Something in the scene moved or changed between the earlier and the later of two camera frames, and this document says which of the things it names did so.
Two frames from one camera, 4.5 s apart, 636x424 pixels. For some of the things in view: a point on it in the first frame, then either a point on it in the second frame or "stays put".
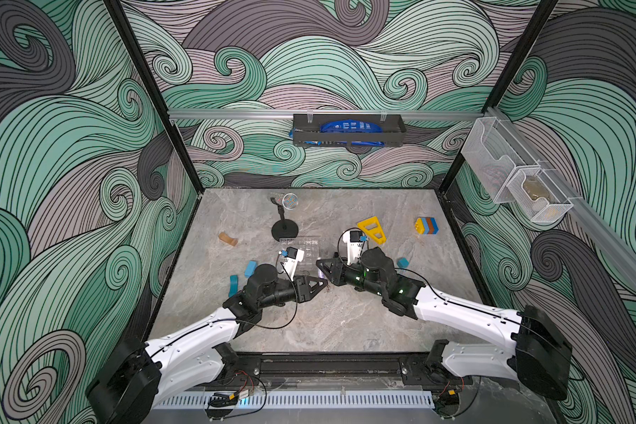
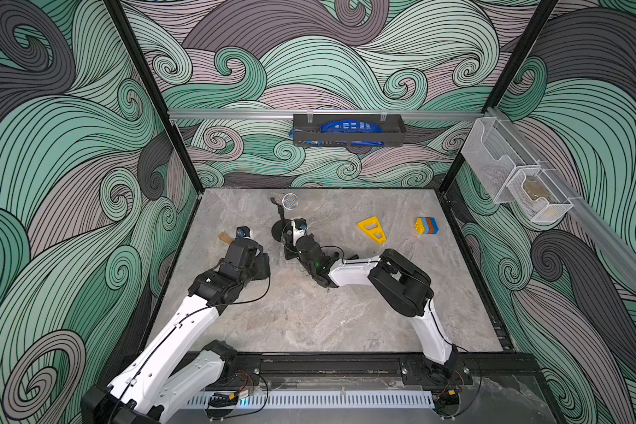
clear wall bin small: x=537 y=195 stays put
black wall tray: x=306 y=131 stays put
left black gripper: x=300 y=287 to x=262 y=261
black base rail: x=341 y=371 stays put
